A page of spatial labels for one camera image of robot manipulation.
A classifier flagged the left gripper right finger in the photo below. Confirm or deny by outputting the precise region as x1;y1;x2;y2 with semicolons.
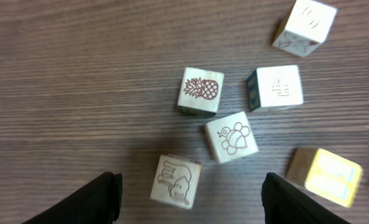
261;172;350;224

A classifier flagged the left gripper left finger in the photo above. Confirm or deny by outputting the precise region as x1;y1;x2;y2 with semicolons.
26;172;123;224

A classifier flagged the elephant block green side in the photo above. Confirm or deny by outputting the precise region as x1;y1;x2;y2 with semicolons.
150;154;202;210

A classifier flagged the bee block blue side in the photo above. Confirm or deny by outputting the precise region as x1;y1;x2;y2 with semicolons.
205;111;259;164

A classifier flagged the yellow top block centre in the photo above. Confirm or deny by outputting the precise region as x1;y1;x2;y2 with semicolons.
286;147;363;208

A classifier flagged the white number four block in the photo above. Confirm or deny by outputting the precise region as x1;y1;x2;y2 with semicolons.
246;65;304;112

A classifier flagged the pineapple block green side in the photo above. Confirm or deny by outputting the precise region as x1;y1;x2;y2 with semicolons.
177;67;225;118

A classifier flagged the white block top centre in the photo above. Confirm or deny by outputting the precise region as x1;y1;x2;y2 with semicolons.
272;0;338;57

